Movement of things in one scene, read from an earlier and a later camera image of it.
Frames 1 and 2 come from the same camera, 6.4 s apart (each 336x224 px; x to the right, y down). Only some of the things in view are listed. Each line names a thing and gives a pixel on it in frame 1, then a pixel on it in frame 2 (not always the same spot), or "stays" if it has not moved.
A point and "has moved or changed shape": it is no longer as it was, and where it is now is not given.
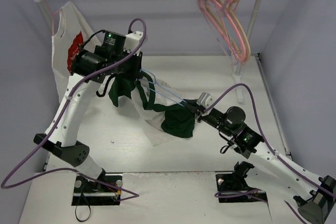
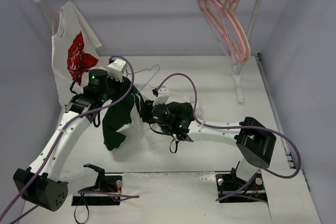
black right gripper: [199, 114] → [146, 111]
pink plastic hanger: [224, 21] stays
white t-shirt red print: [76, 31] stays
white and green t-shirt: [163, 114] has moved or changed shape
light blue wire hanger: [158, 93] → [144, 71]
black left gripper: [136, 63] → [122, 85]
